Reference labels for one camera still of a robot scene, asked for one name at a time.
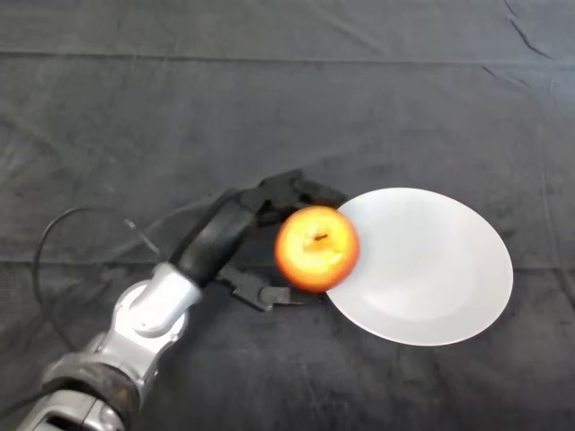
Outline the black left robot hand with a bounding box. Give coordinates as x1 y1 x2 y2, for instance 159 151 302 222
169 169 349 312

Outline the white round plate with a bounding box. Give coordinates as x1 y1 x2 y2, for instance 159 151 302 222
323 187 515 347

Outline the thin black cable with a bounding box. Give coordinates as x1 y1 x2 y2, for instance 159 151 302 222
0 205 164 418

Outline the black cloth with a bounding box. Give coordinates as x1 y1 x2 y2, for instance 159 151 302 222
0 0 575 431

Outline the red yellow apple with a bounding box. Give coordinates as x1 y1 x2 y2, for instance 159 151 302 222
274 206 361 294

